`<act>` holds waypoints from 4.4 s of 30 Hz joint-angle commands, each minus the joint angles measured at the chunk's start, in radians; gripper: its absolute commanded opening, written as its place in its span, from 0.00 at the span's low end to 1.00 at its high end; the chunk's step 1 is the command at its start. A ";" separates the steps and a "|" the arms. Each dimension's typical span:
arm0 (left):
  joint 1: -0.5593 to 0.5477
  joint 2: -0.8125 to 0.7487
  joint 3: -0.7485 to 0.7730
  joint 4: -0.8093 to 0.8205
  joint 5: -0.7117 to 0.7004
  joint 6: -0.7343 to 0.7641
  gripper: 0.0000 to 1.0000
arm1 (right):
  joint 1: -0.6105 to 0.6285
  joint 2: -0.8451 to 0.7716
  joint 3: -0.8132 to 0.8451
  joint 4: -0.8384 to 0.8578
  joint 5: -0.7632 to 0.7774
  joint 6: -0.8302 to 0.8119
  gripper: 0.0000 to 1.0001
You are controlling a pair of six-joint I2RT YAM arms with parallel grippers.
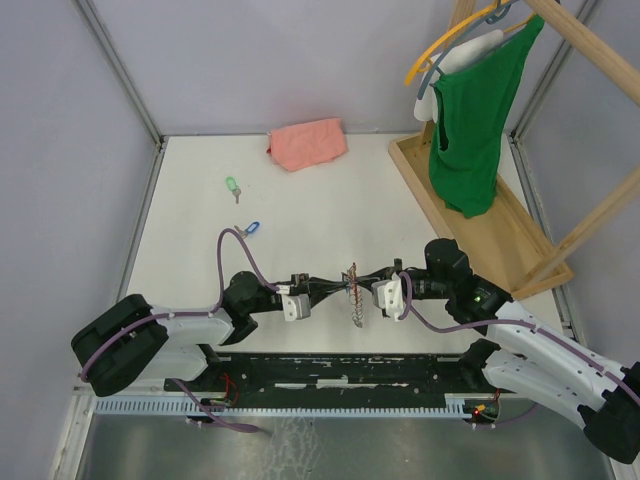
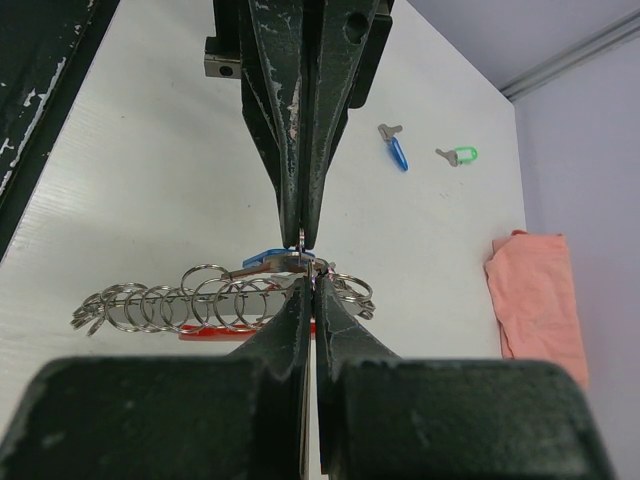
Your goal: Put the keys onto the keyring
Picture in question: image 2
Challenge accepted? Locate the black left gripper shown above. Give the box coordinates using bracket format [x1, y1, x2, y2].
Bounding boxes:
[204, 1, 393, 249]

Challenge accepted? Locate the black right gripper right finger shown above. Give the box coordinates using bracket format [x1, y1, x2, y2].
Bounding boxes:
[314, 277, 615, 479]

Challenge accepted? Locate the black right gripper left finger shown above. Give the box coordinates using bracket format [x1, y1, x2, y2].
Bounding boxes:
[1, 279, 312, 479]

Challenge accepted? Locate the metal key organizer red handle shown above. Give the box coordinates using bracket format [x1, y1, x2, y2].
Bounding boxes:
[70, 257, 375, 340]

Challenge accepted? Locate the key with dark blue tag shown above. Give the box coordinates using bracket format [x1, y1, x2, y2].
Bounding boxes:
[222, 228, 318, 280]

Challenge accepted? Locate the key with green tag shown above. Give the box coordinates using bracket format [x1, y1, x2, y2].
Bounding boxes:
[435, 146, 478, 167]

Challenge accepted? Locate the folded pink cloth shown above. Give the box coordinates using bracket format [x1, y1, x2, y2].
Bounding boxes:
[484, 230, 589, 389]

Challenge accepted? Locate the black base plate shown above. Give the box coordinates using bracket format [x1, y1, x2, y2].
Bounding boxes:
[1, 0, 118, 251]

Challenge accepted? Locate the aluminium corner frame post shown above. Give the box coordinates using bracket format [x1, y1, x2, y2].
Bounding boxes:
[499, 9, 639, 102]

